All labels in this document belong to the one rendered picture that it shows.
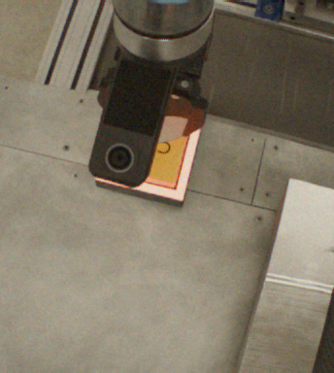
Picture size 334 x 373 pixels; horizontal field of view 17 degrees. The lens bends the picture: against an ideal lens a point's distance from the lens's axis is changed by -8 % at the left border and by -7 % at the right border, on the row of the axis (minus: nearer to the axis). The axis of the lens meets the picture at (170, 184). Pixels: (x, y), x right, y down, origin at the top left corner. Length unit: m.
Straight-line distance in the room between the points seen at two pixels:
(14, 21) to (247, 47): 0.49
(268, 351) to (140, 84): 0.25
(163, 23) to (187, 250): 0.33
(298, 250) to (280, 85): 0.82
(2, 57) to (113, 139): 1.15
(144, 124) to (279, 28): 0.95
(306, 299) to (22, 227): 0.28
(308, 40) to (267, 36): 0.07
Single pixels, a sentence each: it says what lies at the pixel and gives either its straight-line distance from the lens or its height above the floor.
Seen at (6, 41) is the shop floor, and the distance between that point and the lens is 2.02.
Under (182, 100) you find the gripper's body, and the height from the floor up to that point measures 0.97.
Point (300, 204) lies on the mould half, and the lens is 0.96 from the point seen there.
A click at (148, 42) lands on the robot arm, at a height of 1.08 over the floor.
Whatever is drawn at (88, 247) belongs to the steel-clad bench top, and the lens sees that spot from 1.03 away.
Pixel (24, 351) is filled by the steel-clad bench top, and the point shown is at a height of 0.80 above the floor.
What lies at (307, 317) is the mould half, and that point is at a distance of 0.94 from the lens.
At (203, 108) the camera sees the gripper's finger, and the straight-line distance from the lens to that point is 0.91.
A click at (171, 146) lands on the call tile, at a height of 0.83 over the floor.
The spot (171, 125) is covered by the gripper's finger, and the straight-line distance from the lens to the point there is 0.96.
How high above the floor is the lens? 1.80
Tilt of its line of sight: 71 degrees down
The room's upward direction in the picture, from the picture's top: 6 degrees clockwise
